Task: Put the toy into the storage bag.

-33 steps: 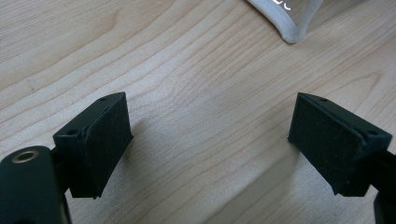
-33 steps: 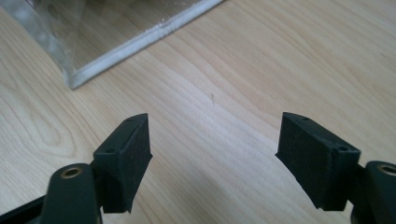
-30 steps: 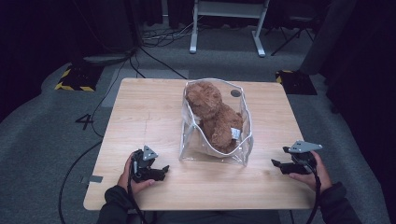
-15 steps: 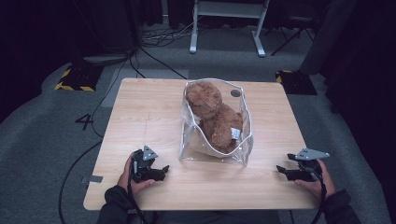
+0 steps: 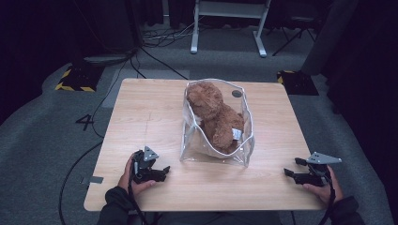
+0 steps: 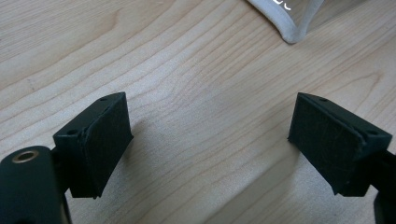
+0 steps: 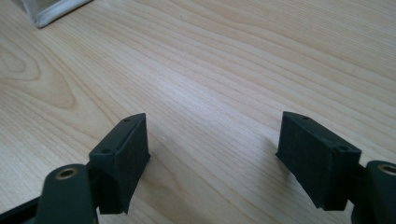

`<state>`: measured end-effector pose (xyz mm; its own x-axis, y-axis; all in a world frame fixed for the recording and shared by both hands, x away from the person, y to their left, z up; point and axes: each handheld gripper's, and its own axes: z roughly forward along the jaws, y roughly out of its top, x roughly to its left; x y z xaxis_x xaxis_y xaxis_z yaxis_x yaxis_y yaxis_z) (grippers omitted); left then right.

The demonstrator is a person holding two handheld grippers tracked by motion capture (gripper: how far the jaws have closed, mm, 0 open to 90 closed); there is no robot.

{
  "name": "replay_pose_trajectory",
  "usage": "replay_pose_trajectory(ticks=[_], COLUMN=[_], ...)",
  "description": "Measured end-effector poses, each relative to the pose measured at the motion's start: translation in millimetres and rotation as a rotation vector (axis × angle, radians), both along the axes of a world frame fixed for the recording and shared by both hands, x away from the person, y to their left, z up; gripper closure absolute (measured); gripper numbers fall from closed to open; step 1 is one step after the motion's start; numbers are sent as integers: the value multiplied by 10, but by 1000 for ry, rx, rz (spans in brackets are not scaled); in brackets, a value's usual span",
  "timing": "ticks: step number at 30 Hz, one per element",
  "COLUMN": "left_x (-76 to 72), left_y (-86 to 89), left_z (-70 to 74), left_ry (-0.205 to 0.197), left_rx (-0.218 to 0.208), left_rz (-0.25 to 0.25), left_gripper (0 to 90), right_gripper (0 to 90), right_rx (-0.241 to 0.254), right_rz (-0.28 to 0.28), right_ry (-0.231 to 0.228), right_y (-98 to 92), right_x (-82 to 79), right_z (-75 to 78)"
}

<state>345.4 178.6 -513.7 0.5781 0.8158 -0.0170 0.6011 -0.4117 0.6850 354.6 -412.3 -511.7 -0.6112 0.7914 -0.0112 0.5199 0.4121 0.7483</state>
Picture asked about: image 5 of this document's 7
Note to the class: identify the white metal stand frame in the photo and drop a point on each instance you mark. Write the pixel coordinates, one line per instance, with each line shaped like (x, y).
(228, 9)

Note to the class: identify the person's left hand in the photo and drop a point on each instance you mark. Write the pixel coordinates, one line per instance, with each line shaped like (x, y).
(125, 179)

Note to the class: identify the black tripod stand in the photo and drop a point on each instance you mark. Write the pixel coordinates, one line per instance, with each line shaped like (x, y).
(294, 31)

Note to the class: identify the black yellow striped base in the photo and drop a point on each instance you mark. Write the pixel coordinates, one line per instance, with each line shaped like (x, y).
(297, 82)
(79, 79)

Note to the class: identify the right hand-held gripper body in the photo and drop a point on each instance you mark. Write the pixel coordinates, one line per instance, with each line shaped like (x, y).
(319, 168)

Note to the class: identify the grey tape strip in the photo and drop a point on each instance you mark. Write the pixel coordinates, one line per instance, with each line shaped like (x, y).
(93, 180)

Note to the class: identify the clear plastic bag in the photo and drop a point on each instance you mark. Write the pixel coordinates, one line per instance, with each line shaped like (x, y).
(194, 146)

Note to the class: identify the dark round table grommet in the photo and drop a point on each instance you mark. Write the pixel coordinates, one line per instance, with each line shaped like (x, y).
(237, 93)

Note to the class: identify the brown plush teddy bear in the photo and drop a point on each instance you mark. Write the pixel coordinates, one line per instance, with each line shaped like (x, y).
(216, 117)

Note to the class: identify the person's right hand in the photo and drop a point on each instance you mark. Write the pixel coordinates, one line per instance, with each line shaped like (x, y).
(325, 192)

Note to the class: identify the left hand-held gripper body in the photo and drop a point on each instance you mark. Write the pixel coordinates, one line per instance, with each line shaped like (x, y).
(144, 165)

